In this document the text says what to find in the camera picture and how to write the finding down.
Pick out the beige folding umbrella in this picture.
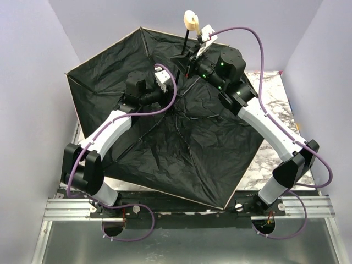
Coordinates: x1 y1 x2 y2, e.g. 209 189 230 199
67 27 263 208

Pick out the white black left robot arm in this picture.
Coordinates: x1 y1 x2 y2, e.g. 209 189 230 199
61 67 171 206

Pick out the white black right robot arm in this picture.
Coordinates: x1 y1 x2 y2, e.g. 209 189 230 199
170 47 320 213

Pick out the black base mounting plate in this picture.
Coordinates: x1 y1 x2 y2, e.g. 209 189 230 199
90 190 285 229

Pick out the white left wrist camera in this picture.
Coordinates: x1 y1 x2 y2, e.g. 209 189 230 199
154 70 171 94

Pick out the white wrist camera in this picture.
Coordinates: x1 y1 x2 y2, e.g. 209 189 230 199
154 70 171 94
196 24 218 58

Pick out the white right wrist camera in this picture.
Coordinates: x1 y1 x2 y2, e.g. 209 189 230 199
196 24 218 58

